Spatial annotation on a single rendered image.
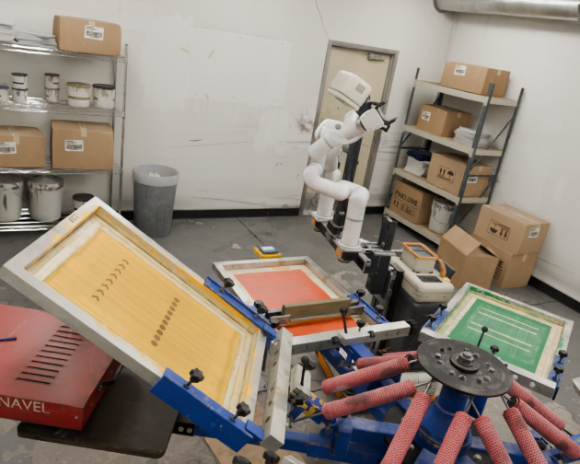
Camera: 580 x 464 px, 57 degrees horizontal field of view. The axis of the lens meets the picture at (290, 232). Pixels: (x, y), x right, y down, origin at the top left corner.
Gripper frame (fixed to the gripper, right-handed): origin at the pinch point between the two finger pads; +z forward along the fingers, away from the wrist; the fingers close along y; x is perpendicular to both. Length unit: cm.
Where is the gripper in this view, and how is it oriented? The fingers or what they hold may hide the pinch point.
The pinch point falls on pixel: (389, 110)
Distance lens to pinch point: 262.8
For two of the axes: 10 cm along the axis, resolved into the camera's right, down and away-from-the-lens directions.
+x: -5.1, 5.4, -6.7
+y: 5.5, 8.0, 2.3
